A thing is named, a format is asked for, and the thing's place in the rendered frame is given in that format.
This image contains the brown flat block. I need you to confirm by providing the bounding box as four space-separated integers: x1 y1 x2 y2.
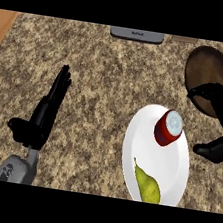
171 34 200 46

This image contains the dark brown pan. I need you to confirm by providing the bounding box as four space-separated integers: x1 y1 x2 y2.
178 42 223 120

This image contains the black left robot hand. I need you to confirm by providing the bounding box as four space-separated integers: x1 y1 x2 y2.
3 56 75 154

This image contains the green pear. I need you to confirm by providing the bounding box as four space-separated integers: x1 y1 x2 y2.
127 156 167 206

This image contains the grey appliance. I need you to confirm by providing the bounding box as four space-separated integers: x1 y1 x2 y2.
108 25 166 46

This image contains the white plate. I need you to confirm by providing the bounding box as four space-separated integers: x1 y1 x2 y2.
115 100 199 209

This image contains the red can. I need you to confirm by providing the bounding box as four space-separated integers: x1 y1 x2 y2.
151 106 186 150

